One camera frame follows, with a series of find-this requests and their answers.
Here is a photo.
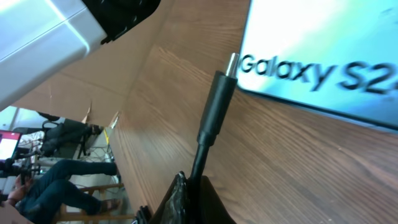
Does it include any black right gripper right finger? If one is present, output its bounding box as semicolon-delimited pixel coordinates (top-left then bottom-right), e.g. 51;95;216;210
195;175;236;224

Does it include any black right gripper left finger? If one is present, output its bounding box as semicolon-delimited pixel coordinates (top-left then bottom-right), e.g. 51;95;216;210
149;171;190;224

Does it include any black USB charging cable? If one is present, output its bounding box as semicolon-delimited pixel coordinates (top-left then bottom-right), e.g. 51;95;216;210
186;52;240;224

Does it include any Samsung Galaxy smartphone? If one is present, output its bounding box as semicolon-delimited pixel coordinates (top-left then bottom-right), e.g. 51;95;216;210
237;0;397;130

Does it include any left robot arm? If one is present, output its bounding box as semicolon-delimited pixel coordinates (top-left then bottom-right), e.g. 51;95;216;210
1;0;160;109

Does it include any wooden chair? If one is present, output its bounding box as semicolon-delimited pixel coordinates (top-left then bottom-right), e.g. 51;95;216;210
52;184;134;223

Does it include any black office chair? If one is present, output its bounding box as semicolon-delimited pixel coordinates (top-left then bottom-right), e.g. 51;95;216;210
12;111;105;159

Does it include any seated person in jeans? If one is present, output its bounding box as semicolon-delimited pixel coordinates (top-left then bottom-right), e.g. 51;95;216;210
2;159;118;223

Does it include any red and white monitor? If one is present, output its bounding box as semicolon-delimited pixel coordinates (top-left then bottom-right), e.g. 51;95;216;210
0;130;22;161

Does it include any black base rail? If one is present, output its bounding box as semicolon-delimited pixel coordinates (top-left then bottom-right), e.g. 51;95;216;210
131;205;152;224

